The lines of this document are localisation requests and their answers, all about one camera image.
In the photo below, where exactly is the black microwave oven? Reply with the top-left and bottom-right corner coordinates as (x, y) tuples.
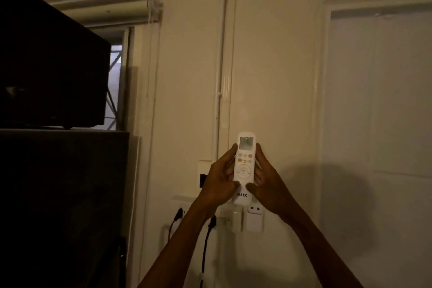
(0, 0), (112, 128)

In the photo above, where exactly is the person's right hand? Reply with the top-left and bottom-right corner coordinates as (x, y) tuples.
(246, 143), (297, 225)

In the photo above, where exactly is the white wall socket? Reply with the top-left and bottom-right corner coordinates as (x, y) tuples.
(169, 196), (196, 231)
(245, 203), (265, 232)

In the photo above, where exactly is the person's left hand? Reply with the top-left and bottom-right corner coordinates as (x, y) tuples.
(196, 143), (241, 218)

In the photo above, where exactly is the black power plug cable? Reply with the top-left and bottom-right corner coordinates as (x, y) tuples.
(200, 215), (217, 288)
(168, 208), (184, 243)

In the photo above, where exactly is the white roller blind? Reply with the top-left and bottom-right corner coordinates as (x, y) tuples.
(50, 0), (162, 27)

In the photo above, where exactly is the white cable conduit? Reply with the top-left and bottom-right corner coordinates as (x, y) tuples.
(159, 0), (231, 163)

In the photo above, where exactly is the white air conditioner remote control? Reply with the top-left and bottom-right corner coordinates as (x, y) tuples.
(232, 132), (257, 206)

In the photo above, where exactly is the window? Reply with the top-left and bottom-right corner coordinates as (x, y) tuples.
(103, 26), (130, 131)

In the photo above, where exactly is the white wall switch box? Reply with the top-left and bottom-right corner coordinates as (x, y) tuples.
(197, 160), (214, 194)

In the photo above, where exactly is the dark grey refrigerator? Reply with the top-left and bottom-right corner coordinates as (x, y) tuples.
(0, 129), (130, 288)

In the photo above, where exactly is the person's right forearm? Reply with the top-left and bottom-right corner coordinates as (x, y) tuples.
(279, 205), (364, 288)

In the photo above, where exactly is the white door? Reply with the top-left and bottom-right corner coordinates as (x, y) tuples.
(312, 0), (432, 288)

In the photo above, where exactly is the person's left forearm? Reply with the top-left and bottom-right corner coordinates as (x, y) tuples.
(138, 197), (218, 288)

